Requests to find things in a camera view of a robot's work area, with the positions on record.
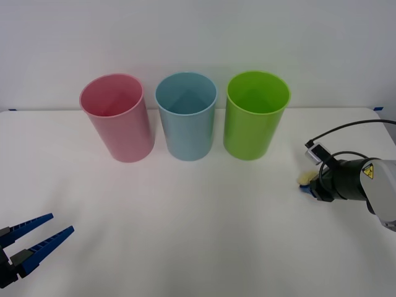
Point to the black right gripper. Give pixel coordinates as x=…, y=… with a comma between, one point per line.
x=328, y=192

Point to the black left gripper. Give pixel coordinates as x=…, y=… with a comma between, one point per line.
x=5, y=269

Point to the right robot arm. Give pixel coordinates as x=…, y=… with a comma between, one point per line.
x=380, y=185

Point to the pink plastic bin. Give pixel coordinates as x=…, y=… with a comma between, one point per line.
x=123, y=136

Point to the pale blue plastic bin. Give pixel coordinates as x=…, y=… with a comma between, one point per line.
x=188, y=136

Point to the pale yellow lump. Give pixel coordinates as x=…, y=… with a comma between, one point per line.
x=306, y=179

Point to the green plastic bin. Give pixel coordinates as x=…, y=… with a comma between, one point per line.
x=250, y=136

